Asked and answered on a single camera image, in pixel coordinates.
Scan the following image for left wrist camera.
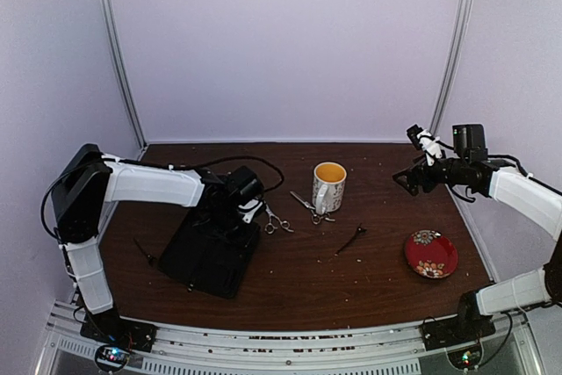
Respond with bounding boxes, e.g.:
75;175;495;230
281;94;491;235
238;198;263;224

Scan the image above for silver thinning scissors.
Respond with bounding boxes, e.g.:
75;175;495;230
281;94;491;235
290;191;335;225

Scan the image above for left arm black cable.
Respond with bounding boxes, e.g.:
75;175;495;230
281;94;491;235
199;155;285;194

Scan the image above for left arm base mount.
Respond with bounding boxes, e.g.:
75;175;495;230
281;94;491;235
80;308;157;352

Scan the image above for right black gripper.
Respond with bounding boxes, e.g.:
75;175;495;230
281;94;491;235
393;153;469;196

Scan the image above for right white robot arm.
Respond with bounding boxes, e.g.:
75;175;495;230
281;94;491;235
393;124;561;342

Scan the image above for white floral mug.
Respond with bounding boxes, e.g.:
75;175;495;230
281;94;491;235
312;162;347;215

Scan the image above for silver straight hair scissors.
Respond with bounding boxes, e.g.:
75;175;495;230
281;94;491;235
264;202;294;234

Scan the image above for black zippered tool case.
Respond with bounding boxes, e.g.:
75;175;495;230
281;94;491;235
157;210;261;299

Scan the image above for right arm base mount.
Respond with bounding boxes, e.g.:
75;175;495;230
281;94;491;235
420;316;496;351

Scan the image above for aluminium front rail frame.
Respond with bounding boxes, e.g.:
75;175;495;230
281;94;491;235
34;298;548;375

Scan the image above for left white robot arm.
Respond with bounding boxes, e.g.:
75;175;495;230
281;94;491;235
42;144;264;343

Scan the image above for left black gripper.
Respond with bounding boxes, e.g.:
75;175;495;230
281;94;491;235
208;205;262;252

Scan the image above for aluminium corner post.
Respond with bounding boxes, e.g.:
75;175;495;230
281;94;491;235
99;0;148;150
430;0;473;133

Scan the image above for left aluminium corner post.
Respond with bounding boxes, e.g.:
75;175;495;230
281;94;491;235
99;0;148;150

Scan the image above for right aluminium corner post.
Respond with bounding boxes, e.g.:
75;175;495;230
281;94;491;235
430;0;473;133

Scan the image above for red floral plate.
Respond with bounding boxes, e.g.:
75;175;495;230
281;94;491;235
403;229;458;279

